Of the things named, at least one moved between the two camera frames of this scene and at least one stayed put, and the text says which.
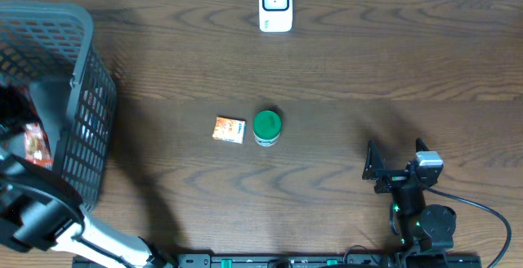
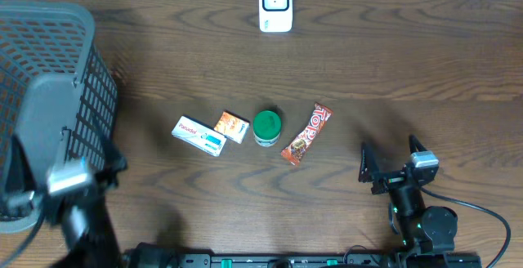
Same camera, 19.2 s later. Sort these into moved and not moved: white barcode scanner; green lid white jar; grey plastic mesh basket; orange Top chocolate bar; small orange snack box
Moved: small orange snack box; orange Top chocolate bar
Not moved: green lid white jar; white barcode scanner; grey plastic mesh basket
